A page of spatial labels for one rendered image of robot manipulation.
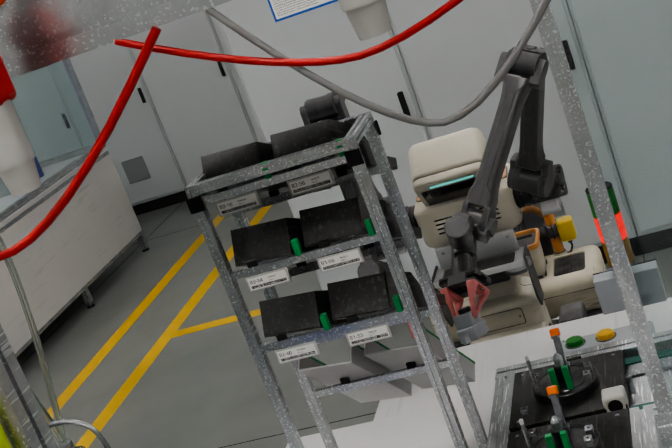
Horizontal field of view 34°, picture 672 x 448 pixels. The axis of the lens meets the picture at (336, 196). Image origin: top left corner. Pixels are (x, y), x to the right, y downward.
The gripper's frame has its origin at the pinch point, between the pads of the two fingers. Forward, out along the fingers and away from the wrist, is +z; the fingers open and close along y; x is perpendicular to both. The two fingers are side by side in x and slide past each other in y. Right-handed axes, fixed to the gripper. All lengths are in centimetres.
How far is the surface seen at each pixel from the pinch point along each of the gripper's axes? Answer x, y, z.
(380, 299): -33.4, 2.0, 10.6
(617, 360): 18.0, 26.2, 10.2
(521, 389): 10.3, 7.1, 15.1
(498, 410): 6.7, 3.4, 20.2
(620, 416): 4.4, 31.8, 28.2
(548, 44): -50, 50, -18
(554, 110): 193, -72, -205
